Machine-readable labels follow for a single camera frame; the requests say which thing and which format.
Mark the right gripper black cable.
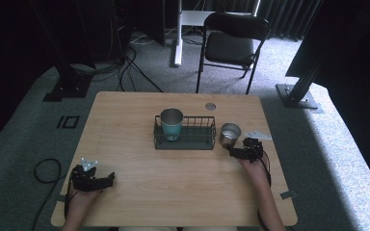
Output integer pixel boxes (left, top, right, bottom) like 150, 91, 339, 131
251, 145, 273, 189

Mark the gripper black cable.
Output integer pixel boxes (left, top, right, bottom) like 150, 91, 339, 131
251, 145, 273, 189
63, 174, 75, 220

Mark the white desk frame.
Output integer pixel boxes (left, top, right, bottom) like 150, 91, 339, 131
172, 0, 262, 68

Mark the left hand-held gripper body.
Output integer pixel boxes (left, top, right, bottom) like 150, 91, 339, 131
70, 157, 103, 193

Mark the black metal stand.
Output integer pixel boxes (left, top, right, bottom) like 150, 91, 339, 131
275, 0, 335, 114
28, 0, 94, 103

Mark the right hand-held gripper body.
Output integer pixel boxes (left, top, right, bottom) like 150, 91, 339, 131
241, 129, 273, 164

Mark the teal metal cup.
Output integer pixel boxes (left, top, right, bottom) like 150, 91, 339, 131
159, 108, 185, 142

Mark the dark curtain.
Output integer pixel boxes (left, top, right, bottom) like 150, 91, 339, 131
201, 0, 323, 41

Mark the black wire basket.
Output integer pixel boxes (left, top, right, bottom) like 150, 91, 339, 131
152, 115, 217, 151

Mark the short silver metal cup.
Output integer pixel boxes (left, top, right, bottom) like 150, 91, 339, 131
219, 122, 243, 149

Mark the black folding chair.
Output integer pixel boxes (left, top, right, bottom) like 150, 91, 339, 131
195, 12, 272, 95

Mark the black floor cables bundle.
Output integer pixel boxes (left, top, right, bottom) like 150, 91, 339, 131
70, 28, 164, 94

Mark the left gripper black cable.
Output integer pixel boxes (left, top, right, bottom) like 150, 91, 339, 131
63, 174, 75, 220

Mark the person's right hand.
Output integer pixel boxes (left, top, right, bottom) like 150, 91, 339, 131
238, 157, 270, 182

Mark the person's left hand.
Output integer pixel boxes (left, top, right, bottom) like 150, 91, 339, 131
66, 186, 101, 213

